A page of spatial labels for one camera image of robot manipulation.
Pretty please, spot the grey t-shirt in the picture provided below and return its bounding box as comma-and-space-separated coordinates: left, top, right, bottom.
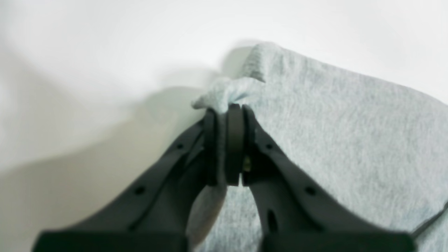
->
192, 43, 448, 232

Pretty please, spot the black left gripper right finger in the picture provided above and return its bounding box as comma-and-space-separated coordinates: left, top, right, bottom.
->
226, 104, 417, 252

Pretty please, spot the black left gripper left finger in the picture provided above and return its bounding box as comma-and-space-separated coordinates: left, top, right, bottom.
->
32, 108, 218, 252

